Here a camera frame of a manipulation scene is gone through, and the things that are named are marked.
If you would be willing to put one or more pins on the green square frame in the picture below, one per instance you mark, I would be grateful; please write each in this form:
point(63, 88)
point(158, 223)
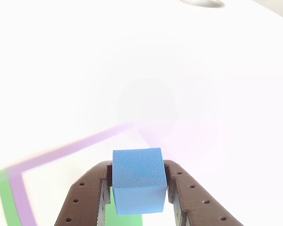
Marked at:
point(8, 204)

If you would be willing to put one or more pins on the small blue cube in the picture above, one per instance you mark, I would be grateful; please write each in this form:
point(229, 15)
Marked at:
point(139, 169)

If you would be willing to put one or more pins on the purple square frame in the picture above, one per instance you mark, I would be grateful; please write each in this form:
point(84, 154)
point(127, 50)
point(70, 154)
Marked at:
point(21, 193)

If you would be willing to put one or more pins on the green cube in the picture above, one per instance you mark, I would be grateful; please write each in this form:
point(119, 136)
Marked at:
point(127, 220)

